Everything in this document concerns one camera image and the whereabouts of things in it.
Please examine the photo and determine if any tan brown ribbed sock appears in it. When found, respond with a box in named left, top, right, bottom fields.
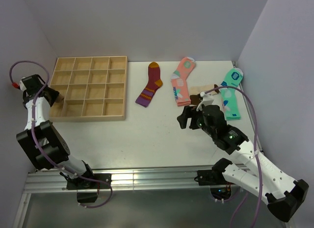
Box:
left=55, top=94, right=64, bottom=104

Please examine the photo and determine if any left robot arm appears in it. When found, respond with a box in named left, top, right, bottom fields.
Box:
left=16, top=74, right=96, bottom=188

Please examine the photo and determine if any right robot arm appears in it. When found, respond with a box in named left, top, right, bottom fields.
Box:
left=177, top=105, right=309, bottom=223

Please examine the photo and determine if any cream brown striped sock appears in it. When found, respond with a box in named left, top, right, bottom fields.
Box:
left=189, top=84, right=218, bottom=105

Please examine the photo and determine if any mint green patterned sock pair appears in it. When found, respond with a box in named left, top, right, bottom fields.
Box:
left=219, top=68, right=243, bottom=120

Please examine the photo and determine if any pink patterned sock pair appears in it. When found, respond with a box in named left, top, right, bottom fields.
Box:
left=171, top=57, right=196, bottom=107

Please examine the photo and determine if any wooden compartment tray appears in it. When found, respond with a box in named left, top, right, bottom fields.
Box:
left=50, top=56, right=128, bottom=122

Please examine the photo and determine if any maroon purple striped sock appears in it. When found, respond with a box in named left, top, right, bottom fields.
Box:
left=135, top=62, right=163, bottom=108

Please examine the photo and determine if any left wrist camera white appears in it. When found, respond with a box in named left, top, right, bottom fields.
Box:
left=12, top=80, right=26, bottom=91

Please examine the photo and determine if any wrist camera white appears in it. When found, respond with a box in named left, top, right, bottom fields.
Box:
left=12, top=80, right=26, bottom=91
left=196, top=91, right=214, bottom=111

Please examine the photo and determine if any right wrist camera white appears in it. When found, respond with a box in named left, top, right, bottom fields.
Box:
left=196, top=91, right=214, bottom=111

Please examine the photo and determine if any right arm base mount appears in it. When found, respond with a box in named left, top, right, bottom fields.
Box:
left=194, top=170, right=233, bottom=186

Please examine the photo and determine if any aluminium rail frame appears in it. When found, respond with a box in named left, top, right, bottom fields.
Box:
left=13, top=119, right=295, bottom=228

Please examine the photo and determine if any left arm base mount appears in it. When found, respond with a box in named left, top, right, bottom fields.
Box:
left=66, top=173, right=112, bottom=204

